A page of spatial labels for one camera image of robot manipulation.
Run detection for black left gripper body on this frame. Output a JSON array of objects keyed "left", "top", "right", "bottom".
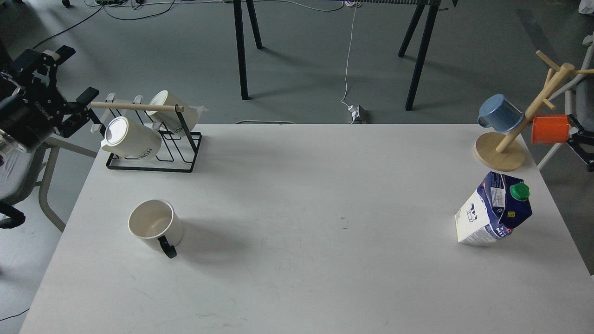
[{"left": 1, "top": 52, "right": 67, "bottom": 151}]

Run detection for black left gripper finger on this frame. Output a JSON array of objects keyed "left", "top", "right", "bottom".
[
  {"left": 55, "top": 87, "right": 100, "bottom": 139},
  {"left": 45, "top": 45, "right": 76, "bottom": 66}
]

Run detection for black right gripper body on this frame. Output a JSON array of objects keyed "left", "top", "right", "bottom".
[{"left": 566, "top": 114, "right": 594, "bottom": 173}]

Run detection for blue white milk carton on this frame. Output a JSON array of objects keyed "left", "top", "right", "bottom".
[{"left": 454, "top": 171, "right": 533, "bottom": 246}]

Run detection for white mug black handle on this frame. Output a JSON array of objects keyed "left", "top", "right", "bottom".
[{"left": 128, "top": 199, "right": 185, "bottom": 259}]

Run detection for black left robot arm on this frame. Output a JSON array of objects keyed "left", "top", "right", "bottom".
[{"left": 0, "top": 45, "right": 106, "bottom": 161}]

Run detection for orange mug on tree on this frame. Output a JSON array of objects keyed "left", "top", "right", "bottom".
[{"left": 531, "top": 114, "right": 570, "bottom": 145}]

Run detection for white mug on rack front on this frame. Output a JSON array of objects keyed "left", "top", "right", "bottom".
[{"left": 100, "top": 116, "right": 162, "bottom": 160}]

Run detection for white mug on rack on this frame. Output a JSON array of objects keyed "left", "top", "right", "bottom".
[
  {"left": 100, "top": 116, "right": 162, "bottom": 160},
  {"left": 147, "top": 90, "right": 200, "bottom": 137}
]

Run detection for grey chair left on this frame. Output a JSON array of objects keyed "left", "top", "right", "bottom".
[{"left": 1, "top": 137, "right": 97, "bottom": 232}]

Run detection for wooden mug tree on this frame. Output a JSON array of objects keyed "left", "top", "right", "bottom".
[{"left": 474, "top": 51, "right": 586, "bottom": 172}]

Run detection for blue mug on tree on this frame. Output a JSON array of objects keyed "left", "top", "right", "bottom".
[{"left": 477, "top": 94, "right": 524, "bottom": 134}]

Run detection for white mug on rack rear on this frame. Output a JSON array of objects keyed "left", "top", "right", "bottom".
[{"left": 147, "top": 90, "right": 200, "bottom": 137}]

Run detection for black table legs left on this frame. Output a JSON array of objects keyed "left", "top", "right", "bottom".
[{"left": 232, "top": 0, "right": 263, "bottom": 101}]

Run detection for black table legs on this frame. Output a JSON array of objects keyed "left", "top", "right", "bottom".
[
  {"left": 232, "top": 0, "right": 263, "bottom": 101},
  {"left": 398, "top": 0, "right": 441, "bottom": 111}
]

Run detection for black table legs right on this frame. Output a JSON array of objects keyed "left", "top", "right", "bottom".
[{"left": 398, "top": 0, "right": 441, "bottom": 111}]

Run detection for black wire mug rack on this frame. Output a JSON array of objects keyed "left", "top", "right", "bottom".
[{"left": 90, "top": 90, "right": 202, "bottom": 173}]

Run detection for black cable on floor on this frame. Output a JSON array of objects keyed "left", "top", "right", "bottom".
[{"left": 32, "top": 0, "right": 177, "bottom": 50}]

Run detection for white cable on floor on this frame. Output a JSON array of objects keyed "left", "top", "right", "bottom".
[{"left": 340, "top": 0, "right": 362, "bottom": 108}]

